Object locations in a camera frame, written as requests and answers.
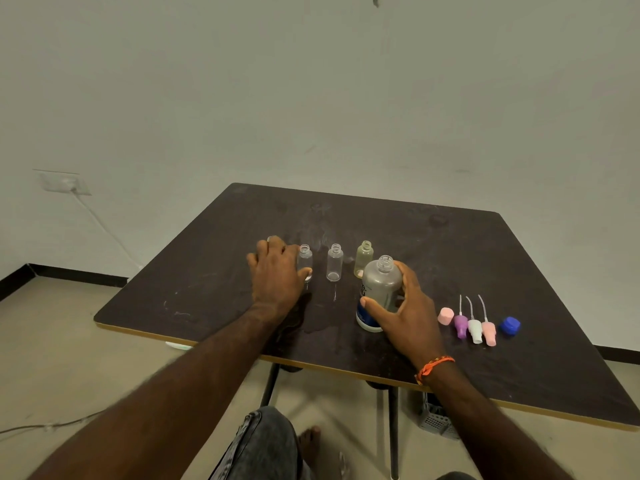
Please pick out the person's left hand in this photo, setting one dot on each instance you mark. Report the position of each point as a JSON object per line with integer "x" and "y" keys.
{"x": 275, "y": 282}

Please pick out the person's right hand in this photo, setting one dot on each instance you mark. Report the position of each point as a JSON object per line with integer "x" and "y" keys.
{"x": 415, "y": 329}

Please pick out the person's left little finger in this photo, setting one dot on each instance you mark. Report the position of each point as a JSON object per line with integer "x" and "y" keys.
{"x": 253, "y": 264}

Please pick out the person's left middle finger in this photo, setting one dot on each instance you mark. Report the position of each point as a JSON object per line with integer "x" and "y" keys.
{"x": 277, "y": 248}

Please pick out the person's right thumb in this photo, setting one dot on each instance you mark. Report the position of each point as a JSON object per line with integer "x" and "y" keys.
{"x": 376, "y": 306}

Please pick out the person's left thumb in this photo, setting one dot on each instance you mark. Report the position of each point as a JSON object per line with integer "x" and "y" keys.
{"x": 306, "y": 275}

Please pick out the large bottle with blue label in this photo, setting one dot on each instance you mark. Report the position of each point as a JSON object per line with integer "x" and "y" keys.
{"x": 381, "y": 284}

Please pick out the person's right forearm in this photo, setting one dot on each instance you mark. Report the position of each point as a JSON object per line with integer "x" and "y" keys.
{"x": 480, "y": 424}

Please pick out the person's left forearm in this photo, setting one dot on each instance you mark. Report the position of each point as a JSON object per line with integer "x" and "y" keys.
{"x": 190, "y": 379}

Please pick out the small clear plastic bottle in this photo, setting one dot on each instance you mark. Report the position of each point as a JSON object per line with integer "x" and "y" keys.
{"x": 305, "y": 257}
{"x": 335, "y": 264}

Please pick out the small yellowish plastic bottle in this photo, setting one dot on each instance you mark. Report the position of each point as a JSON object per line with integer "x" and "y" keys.
{"x": 363, "y": 259}

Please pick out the pink bottle cap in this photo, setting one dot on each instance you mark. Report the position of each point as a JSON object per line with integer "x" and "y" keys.
{"x": 446, "y": 316}

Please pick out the orange wrist band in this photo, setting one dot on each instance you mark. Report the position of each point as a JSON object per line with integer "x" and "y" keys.
{"x": 434, "y": 365}

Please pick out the purple spray pump top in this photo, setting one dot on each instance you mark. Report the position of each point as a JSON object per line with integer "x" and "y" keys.
{"x": 461, "y": 325}

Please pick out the white spray pump top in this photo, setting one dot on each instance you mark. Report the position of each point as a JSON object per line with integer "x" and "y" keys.
{"x": 475, "y": 331}

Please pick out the white object under table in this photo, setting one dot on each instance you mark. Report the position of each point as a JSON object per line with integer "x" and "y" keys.
{"x": 178, "y": 346}

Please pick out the black table leg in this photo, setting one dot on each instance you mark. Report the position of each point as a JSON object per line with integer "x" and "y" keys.
{"x": 394, "y": 434}
{"x": 270, "y": 384}

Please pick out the pink spray pump top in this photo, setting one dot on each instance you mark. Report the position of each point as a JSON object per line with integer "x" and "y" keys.
{"x": 489, "y": 334}

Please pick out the grey plastic basket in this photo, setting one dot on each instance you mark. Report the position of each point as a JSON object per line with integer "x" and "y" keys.
{"x": 436, "y": 419}

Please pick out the blue bottle cap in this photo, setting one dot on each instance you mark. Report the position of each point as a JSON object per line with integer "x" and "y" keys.
{"x": 510, "y": 326}

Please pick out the person's bare foot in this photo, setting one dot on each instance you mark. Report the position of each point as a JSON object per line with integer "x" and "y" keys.
{"x": 310, "y": 444}

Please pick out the person's jeans leg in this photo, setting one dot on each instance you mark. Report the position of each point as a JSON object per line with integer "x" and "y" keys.
{"x": 260, "y": 449}

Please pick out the white wall socket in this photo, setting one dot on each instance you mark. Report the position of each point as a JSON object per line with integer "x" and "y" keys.
{"x": 65, "y": 183}

